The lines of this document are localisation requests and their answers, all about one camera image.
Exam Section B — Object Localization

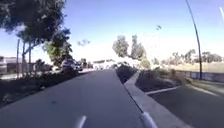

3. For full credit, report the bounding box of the white building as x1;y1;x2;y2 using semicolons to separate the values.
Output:
92;59;116;70

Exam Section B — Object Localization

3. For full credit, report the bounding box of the dark bush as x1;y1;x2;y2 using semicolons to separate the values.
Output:
115;64;138;84

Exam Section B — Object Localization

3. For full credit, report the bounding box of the group of tall trees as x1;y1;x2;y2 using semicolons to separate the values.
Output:
111;34;148;61

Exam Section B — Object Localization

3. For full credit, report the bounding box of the grey asphalt path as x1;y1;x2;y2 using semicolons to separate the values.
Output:
0;69;148;128

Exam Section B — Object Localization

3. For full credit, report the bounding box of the dark car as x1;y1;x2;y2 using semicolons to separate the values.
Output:
60;59;84;73

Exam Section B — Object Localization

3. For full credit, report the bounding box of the dark planting bed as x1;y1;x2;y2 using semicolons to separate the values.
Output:
134;68;188;93

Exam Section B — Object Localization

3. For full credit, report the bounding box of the pale concrete kerb strip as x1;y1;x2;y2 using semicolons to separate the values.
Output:
123;69;193;128

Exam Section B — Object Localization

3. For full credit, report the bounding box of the pale kerb line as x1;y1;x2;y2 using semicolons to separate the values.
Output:
145;84;222;98

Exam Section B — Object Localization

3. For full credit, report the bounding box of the robot's own part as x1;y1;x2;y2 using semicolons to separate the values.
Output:
140;111;158;128
75;115;88;128

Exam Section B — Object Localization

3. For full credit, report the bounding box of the row of distant trees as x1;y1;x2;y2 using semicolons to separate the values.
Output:
151;49;224;66

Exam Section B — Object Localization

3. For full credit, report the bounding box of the dark curved lamp pole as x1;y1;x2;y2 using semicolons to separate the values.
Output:
185;0;203;81

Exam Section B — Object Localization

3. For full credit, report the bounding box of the dark asphalt road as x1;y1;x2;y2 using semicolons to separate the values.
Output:
148;83;224;128

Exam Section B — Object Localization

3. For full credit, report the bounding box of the dark mulch bed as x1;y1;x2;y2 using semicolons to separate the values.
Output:
0;69;81;108

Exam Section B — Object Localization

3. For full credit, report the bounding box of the dry grass field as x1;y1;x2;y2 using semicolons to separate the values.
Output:
166;62;224;74

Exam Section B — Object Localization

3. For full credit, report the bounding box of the fence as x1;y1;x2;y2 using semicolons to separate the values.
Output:
174;69;224;83

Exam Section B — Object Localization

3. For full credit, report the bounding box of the low building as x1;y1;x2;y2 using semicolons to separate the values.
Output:
0;55;54;76

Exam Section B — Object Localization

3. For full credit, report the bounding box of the pale street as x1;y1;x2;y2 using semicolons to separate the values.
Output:
0;68;96;81

